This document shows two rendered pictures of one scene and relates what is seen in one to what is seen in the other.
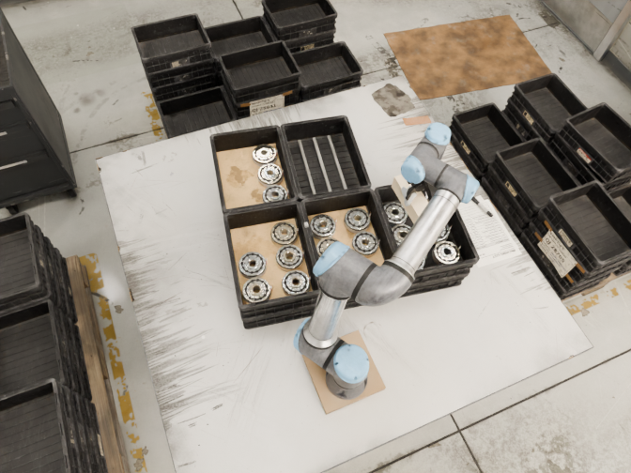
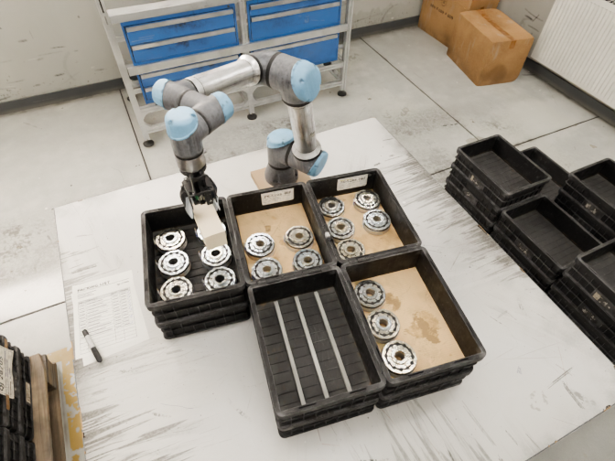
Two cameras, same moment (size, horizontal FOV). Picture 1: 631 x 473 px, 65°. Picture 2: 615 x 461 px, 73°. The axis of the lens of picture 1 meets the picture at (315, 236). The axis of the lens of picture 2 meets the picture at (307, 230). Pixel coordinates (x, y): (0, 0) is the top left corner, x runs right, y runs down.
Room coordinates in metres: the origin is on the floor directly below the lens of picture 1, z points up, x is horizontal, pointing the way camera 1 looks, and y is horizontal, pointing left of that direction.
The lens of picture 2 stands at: (1.85, -0.03, 2.02)
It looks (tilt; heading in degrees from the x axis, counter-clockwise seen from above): 50 degrees down; 180
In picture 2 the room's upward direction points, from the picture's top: 2 degrees clockwise
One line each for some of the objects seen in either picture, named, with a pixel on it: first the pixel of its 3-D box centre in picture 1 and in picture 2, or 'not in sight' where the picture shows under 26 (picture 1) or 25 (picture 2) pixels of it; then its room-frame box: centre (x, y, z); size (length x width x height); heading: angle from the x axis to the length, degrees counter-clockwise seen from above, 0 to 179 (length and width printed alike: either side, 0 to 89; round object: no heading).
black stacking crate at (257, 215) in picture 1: (271, 259); (358, 222); (0.85, 0.16, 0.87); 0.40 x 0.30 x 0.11; 18
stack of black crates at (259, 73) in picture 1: (261, 94); not in sight; (2.21, 0.40, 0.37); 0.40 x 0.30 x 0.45; 117
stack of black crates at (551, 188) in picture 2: not in sight; (533, 186); (-0.02, 1.34, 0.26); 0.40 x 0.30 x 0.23; 27
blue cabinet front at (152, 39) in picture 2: not in sight; (188, 56); (-0.82, -0.87, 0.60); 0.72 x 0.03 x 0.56; 117
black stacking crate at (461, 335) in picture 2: (253, 175); (404, 316); (1.23, 0.28, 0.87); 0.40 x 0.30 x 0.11; 18
